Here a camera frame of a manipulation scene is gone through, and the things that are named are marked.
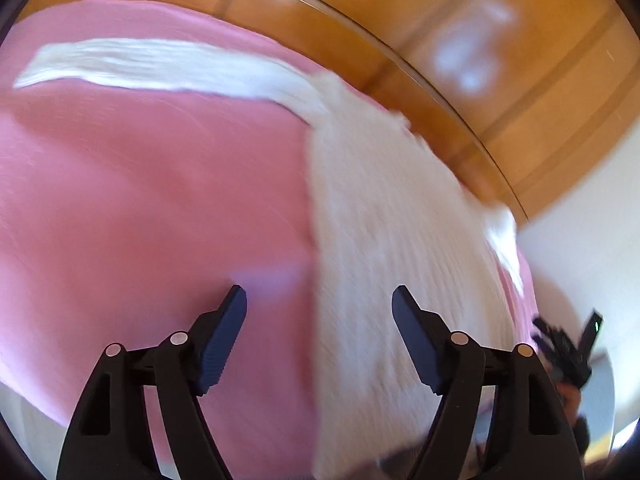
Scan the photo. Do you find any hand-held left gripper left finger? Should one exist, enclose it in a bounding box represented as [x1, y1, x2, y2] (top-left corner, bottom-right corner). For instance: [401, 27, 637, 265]
[55, 285, 248, 480]

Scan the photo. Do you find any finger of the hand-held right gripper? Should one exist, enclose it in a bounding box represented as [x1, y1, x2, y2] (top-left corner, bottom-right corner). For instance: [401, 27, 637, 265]
[532, 316, 563, 361]

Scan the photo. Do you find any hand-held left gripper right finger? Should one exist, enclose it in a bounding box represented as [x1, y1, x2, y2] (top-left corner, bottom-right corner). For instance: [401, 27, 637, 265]
[391, 285, 586, 480]

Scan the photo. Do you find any white knitted sweater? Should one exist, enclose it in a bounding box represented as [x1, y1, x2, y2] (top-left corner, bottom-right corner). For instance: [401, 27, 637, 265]
[12, 37, 526, 480]

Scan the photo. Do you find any pink blanket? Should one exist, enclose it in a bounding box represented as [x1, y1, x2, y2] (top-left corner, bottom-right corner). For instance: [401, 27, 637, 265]
[0, 0, 541, 480]

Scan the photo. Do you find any wooden wardrobe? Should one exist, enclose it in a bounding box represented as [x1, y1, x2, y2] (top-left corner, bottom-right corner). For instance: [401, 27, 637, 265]
[10, 0, 640, 226]

